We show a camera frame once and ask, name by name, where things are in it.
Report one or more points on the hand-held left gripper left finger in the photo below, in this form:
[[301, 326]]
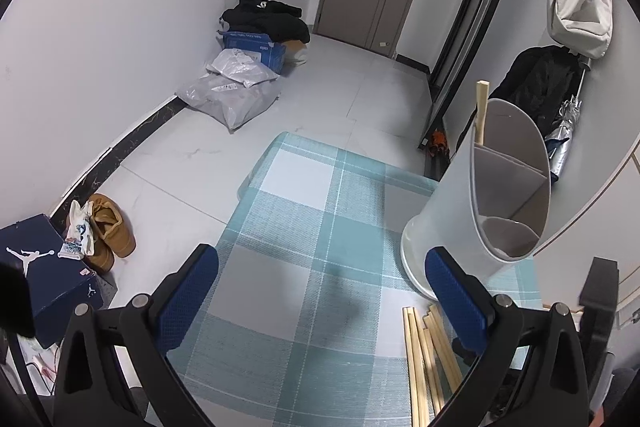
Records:
[[192, 297]]

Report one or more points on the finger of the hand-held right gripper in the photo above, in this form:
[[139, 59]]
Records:
[[599, 282]]

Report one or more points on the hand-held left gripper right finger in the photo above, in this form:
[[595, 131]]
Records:
[[457, 302]]

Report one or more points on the bundle of wooden chopsticks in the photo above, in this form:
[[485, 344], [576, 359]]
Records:
[[415, 357]]

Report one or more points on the white utensil holder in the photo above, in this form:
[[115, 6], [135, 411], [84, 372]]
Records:
[[450, 187]]

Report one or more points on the single light wooden chopstick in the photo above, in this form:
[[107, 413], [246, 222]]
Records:
[[482, 112]]

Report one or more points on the white shoulder bag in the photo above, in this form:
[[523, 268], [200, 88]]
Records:
[[575, 17]]

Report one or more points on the brown suede shoe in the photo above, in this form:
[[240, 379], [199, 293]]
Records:
[[117, 227], [100, 259]]

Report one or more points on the teal plaid placemat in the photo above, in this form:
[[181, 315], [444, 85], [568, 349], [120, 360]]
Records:
[[310, 257]]

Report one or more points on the white printed plastic bag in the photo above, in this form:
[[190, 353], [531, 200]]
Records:
[[80, 227]]

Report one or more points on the dark blue shoe box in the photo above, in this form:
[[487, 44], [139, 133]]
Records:
[[45, 277]]

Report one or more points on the silver folded umbrella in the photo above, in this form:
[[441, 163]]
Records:
[[567, 127]]

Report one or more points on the small orange object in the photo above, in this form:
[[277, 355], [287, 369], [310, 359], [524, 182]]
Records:
[[436, 139]]

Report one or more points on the large grey parcel bag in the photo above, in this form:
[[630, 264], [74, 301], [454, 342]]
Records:
[[230, 99]]

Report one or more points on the black jacket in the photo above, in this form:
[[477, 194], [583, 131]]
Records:
[[540, 82]]

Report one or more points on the small grey parcel bag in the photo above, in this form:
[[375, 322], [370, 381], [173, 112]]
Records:
[[240, 64]]

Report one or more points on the black framed glass door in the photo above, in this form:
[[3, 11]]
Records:
[[450, 57]]

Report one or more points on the blue cardboard box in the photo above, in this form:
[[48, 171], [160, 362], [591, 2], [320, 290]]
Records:
[[260, 49]]

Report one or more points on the brown cardboard box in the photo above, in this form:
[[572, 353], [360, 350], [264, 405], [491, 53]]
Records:
[[296, 49]]

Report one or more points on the black clothing pile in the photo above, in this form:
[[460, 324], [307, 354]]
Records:
[[270, 19]]

